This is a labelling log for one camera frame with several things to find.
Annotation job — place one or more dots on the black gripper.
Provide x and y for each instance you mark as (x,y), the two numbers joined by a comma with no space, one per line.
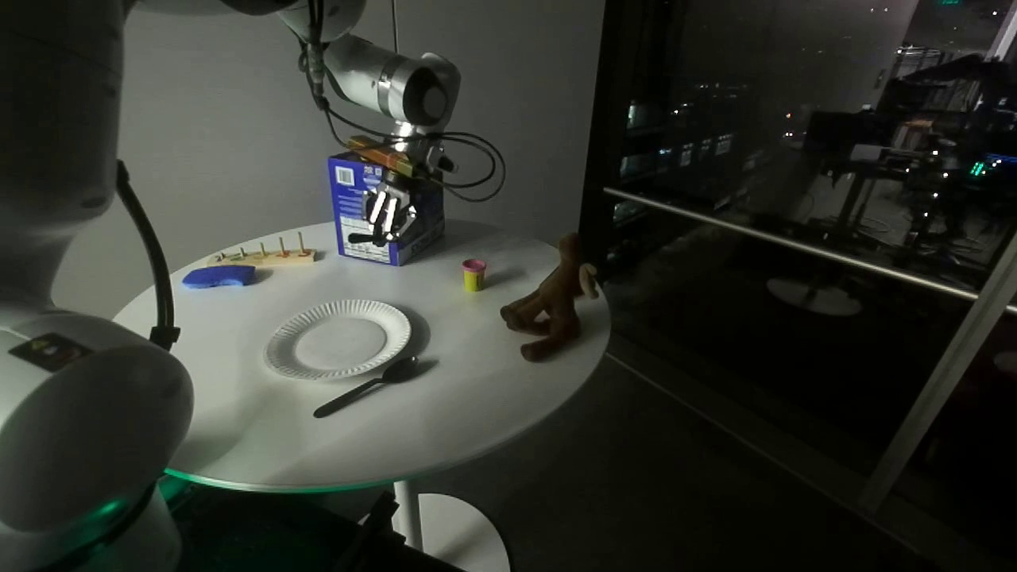
(407,176)

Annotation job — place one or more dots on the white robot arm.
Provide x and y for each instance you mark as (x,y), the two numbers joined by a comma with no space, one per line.
(64,129)

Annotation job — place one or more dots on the blue cardboard box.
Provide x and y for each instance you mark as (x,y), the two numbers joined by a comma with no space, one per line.
(352,226)

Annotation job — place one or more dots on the white paper plate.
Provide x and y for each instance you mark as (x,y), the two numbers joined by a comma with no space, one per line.
(338,339)

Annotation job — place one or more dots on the yellow cup with pink lid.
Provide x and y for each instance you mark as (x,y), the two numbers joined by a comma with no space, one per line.
(471,273)

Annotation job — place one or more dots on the wooden peg board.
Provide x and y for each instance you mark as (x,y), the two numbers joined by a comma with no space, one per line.
(275,255)

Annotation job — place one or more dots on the blue flat block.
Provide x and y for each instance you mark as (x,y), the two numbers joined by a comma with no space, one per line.
(217,277)

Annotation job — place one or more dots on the brown plush toy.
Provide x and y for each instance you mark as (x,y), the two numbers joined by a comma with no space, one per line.
(550,305)

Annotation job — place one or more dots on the white table pedestal base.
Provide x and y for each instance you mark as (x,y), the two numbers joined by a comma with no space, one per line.
(457,534)

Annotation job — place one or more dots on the white window rail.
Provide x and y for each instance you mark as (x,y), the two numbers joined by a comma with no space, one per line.
(782,241)

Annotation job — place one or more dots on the white window post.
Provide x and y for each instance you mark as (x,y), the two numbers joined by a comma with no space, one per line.
(942,368)

